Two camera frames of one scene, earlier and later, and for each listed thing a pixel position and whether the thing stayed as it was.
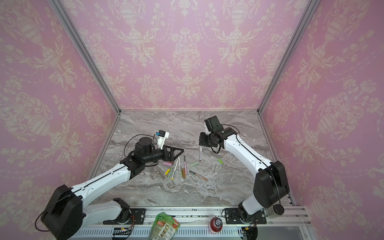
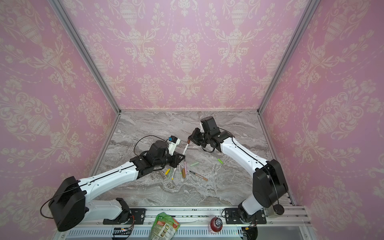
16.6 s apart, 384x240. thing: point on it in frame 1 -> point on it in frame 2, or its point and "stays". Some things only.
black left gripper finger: x=179 y=153 -> x=180 y=157
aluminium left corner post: x=59 y=7 stays
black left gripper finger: x=174 y=148 -> x=180 y=156
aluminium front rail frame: x=204 y=223 stays
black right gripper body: x=202 y=140 stays
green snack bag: x=164 y=227 stays
